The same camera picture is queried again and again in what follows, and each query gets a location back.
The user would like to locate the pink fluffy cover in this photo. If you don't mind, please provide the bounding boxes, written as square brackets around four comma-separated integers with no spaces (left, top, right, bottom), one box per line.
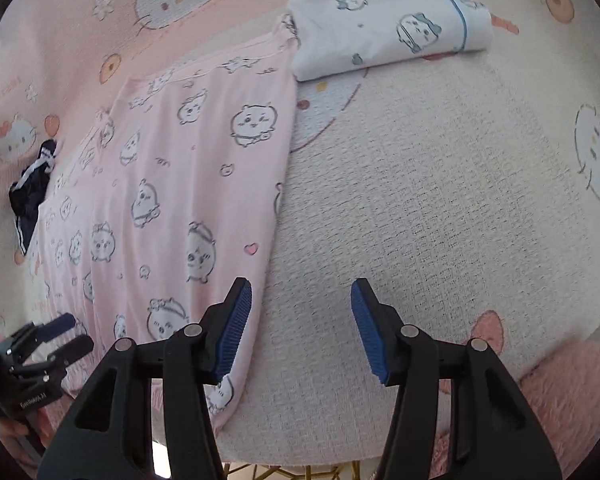
[0,335,600,480]

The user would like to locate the white printed folded garment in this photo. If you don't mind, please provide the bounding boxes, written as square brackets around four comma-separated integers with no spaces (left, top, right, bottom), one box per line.
[285,0,496,82]

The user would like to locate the cat printed blanket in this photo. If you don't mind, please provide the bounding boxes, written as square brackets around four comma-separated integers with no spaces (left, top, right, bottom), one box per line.
[0,0,600,466]

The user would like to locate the gold metal frame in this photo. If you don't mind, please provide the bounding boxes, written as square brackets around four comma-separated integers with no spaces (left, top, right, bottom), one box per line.
[222,462,381,480]

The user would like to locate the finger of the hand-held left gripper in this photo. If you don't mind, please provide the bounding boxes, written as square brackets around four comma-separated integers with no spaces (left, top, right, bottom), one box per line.
[35,312,77,342]
[47,335,95,367]

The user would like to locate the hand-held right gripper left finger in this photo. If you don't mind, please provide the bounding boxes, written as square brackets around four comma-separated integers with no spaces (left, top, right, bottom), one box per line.
[36,277,253,480]

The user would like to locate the navy shorts with white stripes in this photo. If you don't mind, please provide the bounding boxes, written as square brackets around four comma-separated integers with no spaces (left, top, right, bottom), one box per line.
[8,140,58,256]

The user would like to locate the pink printed pajama pants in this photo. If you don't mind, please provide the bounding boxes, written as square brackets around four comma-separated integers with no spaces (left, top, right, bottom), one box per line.
[30,12,301,433]

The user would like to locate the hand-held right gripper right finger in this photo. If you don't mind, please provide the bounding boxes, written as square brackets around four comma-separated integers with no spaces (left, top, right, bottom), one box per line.
[351,277,563,480]

